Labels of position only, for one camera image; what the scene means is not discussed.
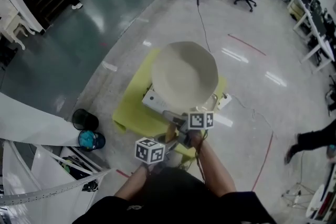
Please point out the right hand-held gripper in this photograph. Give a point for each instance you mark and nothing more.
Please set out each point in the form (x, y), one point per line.
(200, 120)

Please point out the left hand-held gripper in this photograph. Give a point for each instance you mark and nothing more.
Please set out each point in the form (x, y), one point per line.
(149, 151)

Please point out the person's left forearm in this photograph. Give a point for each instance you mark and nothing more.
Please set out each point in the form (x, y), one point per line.
(131, 182)

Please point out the person's right forearm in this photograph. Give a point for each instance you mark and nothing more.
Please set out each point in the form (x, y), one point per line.
(214, 165)

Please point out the person's black shirt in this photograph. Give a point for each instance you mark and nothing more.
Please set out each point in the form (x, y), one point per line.
(173, 202)

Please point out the black bin with blue waste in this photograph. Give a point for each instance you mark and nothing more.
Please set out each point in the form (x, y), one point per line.
(90, 140)

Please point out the empty black mesh bin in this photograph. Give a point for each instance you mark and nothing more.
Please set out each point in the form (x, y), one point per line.
(85, 119)

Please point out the white metal shelf rack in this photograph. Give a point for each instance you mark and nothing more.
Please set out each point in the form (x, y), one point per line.
(31, 165)

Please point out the metal tripod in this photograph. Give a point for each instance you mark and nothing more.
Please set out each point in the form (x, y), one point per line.
(298, 195)

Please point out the long white desk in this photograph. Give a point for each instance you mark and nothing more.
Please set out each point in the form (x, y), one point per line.
(317, 31)

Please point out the white table with curved legs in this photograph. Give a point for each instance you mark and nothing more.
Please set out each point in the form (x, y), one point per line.
(11, 23)

